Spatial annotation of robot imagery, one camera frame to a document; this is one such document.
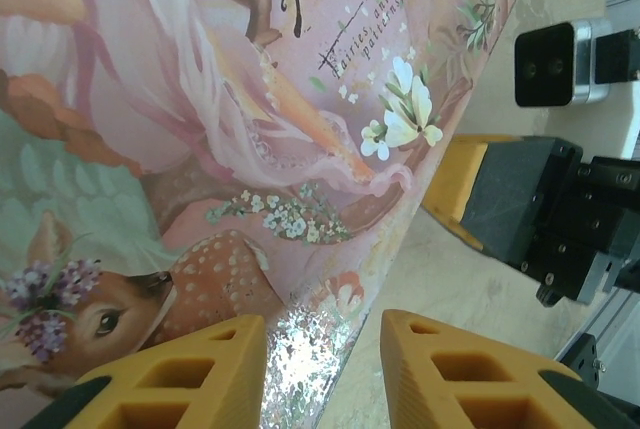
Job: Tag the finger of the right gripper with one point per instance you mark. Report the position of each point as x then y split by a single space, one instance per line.
510 189

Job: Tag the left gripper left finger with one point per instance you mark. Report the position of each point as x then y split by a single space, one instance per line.
245 374

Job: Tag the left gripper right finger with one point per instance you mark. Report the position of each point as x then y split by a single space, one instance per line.
405 389

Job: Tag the pink fairy print tin box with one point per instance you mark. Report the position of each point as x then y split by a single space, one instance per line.
200 149

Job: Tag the wide aluminium mounting rail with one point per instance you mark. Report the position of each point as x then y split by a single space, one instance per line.
620 319

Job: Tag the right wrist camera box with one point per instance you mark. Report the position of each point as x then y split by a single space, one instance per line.
545 64

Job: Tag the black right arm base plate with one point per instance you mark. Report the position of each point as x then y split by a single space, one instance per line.
580 364

